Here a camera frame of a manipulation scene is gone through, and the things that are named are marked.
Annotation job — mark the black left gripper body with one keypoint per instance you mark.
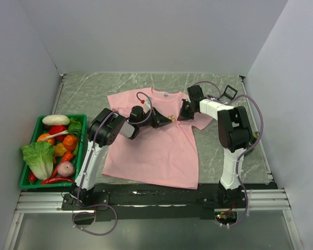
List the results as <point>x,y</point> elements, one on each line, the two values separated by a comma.
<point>146,120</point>

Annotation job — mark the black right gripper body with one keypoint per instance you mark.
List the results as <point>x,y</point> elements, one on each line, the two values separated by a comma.
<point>190,101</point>

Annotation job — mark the red maple leaf brooch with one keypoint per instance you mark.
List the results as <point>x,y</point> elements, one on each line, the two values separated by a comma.
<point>172,118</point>

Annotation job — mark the pink t-shirt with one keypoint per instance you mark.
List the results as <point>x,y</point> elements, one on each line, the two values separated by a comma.
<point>164,156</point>

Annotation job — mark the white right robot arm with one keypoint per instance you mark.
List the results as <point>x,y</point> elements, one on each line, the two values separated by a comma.
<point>234,132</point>

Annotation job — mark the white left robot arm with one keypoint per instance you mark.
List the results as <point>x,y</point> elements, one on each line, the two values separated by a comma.
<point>103,131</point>

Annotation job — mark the orange carrot toy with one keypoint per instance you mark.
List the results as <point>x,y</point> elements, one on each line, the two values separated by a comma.
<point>70,142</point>

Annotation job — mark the green plastic crate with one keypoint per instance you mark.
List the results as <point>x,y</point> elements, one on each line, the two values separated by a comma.
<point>77,161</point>

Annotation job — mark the green glass bottle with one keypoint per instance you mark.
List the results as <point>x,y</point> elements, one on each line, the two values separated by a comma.
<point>252,142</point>

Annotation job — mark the white radish toy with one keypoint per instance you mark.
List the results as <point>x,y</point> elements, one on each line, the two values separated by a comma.
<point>56,120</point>

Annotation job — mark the red tomato toy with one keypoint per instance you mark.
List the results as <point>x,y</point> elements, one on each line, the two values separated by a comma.
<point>56,130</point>

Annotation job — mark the yellow pepper toy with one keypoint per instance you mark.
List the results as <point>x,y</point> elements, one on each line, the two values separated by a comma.
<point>59,150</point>

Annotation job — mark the purple onion toy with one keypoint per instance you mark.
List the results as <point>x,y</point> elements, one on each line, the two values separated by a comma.
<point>66,169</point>

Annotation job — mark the orange fruit toy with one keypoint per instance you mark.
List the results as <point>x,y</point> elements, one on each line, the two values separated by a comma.
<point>46,137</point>

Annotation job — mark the red chili pepper toy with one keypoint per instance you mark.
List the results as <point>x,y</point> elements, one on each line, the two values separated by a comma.
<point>32,179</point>

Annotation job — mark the green lettuce toy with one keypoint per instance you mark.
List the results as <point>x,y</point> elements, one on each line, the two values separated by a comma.
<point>39,157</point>

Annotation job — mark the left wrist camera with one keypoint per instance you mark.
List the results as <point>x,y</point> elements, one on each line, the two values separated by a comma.
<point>147,103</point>

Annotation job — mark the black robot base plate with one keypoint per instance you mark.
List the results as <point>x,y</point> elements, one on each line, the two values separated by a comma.
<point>146,201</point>

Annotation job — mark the aluminium table edge rail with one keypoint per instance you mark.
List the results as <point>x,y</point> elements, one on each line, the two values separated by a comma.
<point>58,94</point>

